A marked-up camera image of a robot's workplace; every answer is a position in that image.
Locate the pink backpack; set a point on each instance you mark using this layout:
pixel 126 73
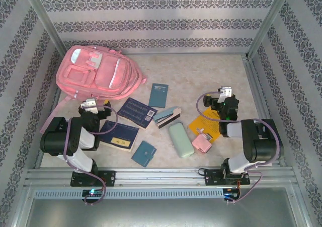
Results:
pixel 105 73

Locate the yellow booklet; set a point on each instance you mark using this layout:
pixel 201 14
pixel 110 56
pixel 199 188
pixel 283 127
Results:
pixel 203 123

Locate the navy book with yellow label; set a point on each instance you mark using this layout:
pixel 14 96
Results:
pixel 118 134

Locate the navy book with QR code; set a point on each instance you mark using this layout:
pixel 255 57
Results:
pixel 135 112

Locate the small pink box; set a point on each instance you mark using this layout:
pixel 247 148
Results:
pixel 201 145

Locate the teal thin notebook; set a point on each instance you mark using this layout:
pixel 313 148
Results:
pixel 158 96

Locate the mint green pencil case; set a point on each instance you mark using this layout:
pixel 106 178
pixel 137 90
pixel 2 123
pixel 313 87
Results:
pixel 181 140

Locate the blue stapler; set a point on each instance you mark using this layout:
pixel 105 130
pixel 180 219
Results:
pixel 166 116

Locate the teal snap wallet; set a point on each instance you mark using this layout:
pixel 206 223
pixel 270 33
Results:
pixel 143 154

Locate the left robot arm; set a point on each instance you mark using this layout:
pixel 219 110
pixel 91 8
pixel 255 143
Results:
pixel 58 141

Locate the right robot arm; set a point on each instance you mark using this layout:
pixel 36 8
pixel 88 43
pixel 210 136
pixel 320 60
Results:
pixel 264 146

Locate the aluminium side rail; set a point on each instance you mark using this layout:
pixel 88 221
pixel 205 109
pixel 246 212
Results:
pixel 255 86
pixel 38 163

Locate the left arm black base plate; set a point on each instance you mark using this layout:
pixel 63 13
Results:
pixel 108 178

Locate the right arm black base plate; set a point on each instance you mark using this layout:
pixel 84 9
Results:
pixel 212 178

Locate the aluminium mounting rail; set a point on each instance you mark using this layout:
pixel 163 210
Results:
pixel 161 176

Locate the aluminium frame post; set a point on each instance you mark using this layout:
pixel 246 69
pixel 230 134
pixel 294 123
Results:
pixel 42 18
pixel 270 18

